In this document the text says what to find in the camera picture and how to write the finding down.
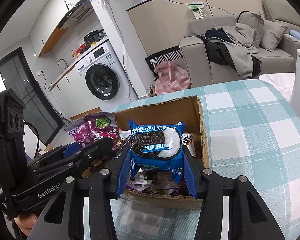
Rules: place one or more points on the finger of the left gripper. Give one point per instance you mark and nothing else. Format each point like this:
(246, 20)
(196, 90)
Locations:
(80, 159)
(56, 154)

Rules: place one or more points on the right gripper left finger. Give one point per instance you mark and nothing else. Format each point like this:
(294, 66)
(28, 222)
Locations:
(62, 218)

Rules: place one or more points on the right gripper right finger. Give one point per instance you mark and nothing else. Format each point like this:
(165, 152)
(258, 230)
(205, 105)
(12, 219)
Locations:
(249, 216)

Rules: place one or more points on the purple candy bag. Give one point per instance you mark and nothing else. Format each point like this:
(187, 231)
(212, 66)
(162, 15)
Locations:
(94, 127)

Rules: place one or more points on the white purple snack packet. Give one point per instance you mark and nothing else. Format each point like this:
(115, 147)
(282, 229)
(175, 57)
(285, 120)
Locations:
(159, 183)

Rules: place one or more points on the blue Oreo packet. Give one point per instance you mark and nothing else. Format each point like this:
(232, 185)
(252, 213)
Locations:
(155, 148)

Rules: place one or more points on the white red snack bag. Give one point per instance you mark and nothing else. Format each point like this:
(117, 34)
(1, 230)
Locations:
(192, 141)

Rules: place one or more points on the person's left hand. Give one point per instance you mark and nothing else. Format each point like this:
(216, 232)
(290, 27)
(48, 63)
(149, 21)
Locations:
(26, 221)

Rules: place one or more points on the white washing machine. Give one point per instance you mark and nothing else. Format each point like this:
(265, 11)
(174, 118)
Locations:
(106, 83)

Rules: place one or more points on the teal plaid tablecloth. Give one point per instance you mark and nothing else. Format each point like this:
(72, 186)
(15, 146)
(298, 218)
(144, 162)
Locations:
(251, 131)

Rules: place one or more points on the black framed glass door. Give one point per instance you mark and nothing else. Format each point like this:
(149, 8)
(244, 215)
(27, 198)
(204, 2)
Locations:
(17, 75)

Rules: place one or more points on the brown SF cardboard box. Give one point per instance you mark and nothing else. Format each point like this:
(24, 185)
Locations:
(188, 110)

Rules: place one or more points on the pink plastic bag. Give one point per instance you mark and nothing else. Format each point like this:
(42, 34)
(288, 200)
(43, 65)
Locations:
(171, 78)

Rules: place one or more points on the range hood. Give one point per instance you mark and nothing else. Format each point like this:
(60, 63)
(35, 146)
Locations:
(76, 15)

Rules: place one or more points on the black patterned chair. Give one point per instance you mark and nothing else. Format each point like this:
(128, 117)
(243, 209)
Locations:
(170, 54)

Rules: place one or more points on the grey sofa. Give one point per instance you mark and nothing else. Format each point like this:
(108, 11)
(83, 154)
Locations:
(203, 72)

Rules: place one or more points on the grey clothes pile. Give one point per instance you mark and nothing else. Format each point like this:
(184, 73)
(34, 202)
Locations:
(234, 46)

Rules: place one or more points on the grey cushion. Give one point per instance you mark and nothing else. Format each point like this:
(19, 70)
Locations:
(273, 33)
(256, 22)

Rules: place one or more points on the white wall power strip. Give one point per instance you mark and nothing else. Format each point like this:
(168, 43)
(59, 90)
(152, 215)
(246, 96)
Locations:
(196, 8)

